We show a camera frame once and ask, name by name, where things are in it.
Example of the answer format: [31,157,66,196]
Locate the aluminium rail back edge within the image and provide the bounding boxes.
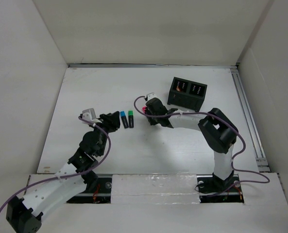
[68,63,237,68]

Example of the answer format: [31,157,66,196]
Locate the aluminium rail right side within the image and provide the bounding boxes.
[230,67,271,173]

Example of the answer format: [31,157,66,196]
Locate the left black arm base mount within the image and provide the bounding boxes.
[67,174,113,204]

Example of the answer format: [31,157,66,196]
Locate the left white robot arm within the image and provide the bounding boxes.
[6,108,120,233]

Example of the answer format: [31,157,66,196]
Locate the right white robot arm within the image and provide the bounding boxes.
[144,93,237,191]

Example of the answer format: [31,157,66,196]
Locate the green cap black highlighter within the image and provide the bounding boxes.
[128,110,134,128]

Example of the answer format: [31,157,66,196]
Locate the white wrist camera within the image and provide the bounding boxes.
[144,92,157,101]
[81,108,97,121]

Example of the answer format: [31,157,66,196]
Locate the black two-compartment organizer box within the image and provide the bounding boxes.
[167,77,207,112]

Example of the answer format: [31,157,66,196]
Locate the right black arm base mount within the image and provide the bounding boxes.
[194,172,244,203]

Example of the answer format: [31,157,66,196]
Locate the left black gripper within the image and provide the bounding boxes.
[89,111,119,156]

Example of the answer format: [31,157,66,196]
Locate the blue cap black highlighter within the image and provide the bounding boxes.
[120,111,129,129]

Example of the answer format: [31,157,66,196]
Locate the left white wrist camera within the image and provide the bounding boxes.
[81,108,97,121]

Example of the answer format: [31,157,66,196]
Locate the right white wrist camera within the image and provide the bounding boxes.
[144,92,157,101]

